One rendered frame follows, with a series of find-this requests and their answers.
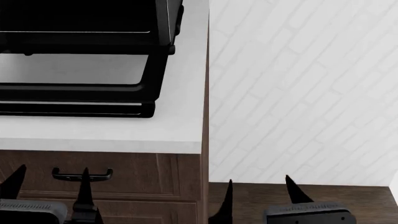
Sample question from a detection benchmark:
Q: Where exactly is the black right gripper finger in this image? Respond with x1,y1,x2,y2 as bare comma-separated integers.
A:
285,174,315,204
207,179,234,224

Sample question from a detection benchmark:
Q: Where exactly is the black drawer pull handle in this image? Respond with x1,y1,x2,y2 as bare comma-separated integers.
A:
51,166,114,182

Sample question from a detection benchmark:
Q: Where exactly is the black toaster oven body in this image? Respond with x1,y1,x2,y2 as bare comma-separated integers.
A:
0,0,185,56

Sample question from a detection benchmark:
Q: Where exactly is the brown wooden counter cabinet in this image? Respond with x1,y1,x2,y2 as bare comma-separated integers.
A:
0,44,211,224

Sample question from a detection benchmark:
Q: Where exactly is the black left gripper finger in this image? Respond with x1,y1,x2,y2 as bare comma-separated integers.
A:
72,166,104,224
0,164,27,201

